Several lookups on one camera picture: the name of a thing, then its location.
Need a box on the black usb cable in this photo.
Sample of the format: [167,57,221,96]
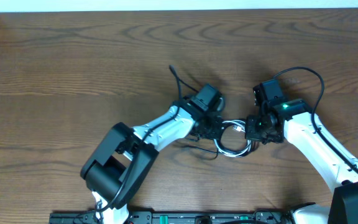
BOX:
[174,119,260,158]

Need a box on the white usb cable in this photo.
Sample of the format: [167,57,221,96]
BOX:
[213,119,254,158]

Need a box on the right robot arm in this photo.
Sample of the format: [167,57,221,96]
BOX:
[246,80,358,224]

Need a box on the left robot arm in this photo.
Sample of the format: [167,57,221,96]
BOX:
[80,84,224,223]

